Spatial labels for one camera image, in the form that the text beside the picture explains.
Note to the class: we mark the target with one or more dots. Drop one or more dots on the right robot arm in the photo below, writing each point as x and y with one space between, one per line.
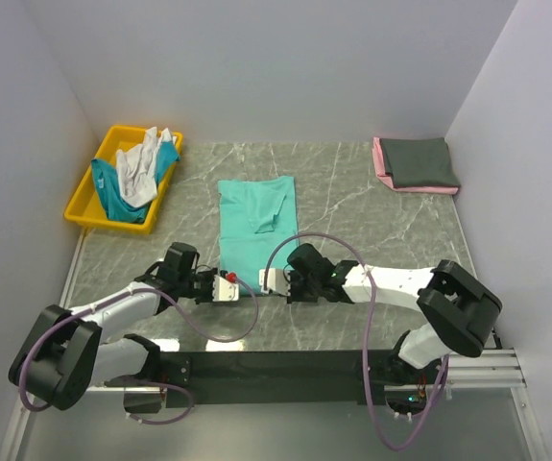
460 312

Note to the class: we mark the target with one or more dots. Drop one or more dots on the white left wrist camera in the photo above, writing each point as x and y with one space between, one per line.
224 291

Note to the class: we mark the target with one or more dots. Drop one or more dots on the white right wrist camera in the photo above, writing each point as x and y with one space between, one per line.
275 282

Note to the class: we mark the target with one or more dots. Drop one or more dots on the yellow plastic bin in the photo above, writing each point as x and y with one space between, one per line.
85 207

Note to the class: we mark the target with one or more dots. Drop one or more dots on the mint green polo shirt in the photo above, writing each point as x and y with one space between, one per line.
255 217

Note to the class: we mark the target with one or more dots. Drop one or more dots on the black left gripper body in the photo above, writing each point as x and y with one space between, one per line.
208 286

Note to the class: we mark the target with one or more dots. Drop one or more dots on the folded dark grey t shirt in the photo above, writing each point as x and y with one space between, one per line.
418 163

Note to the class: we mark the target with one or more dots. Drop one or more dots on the teal t shirt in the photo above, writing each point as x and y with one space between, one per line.
106 179

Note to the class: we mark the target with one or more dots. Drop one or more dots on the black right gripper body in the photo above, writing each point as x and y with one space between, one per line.
291 286

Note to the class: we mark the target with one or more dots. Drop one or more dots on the white t shirt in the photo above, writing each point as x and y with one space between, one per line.
142 168

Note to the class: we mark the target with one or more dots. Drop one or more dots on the folded pink t shirt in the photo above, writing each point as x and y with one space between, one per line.
381 173

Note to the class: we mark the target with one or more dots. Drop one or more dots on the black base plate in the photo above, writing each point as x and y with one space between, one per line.
273 377

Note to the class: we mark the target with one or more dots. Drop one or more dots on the aluminium frame rail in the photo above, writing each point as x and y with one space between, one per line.
492 369

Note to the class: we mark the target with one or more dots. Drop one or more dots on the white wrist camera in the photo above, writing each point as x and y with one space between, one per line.
275 282
224 291

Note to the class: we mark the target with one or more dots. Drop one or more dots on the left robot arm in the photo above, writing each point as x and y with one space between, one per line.
69 350

